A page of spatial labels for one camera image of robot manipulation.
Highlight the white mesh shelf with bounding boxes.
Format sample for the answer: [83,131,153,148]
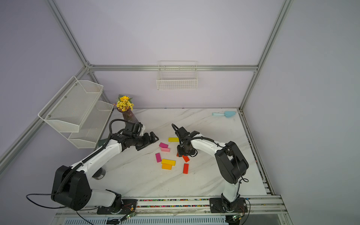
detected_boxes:
[38,77,103,133]
[68,101,113,149]

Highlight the lower white mesh shelf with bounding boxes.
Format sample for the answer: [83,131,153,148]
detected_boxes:
[68,101,113,149]

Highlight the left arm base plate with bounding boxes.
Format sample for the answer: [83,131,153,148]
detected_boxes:
[97,199,138,215]

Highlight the red block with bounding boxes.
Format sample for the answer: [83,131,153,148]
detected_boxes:
[183,164,189,174]
[182,156,190,162]

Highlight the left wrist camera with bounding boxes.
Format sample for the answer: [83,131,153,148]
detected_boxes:
[122,121,143,137]

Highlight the yellow large block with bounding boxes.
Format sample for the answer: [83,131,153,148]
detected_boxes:
[161,159,176,166]

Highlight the dark glass vase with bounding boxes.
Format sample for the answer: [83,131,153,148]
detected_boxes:
[121,110,139,123]

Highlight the teal scoop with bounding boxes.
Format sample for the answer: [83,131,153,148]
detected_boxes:
[212,111,237,118]

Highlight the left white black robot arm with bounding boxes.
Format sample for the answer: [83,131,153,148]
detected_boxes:
[49,121,159,211]

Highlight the magenta block upper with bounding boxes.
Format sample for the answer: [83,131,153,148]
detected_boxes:
[159,142,169,148]

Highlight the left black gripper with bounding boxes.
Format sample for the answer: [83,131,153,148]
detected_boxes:
[132,131,158,152]

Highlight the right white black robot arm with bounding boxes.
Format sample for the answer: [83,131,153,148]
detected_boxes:
[177,134,249,207]

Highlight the white wire wall basket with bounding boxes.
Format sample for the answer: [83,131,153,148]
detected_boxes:
[156,61,198,91]

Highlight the upper white mesh shelf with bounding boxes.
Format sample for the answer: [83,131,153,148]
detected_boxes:
[38,77,103,133]

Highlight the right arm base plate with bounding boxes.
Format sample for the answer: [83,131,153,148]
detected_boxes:
[209,197,248,213]

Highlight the aluminium front rail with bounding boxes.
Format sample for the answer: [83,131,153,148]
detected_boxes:
[54,195,289,218]

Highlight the orange block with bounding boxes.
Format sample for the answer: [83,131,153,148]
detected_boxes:
[162,164,172,170]

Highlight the yellow flower bouquet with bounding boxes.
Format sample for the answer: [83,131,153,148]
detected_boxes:
[115,96,134,112]

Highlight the magenta block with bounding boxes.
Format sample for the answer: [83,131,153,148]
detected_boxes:
[155,153,162,163]
[159,142,169,148]

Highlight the magenta block lower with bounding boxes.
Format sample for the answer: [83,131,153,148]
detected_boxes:
[155,153,162,163]

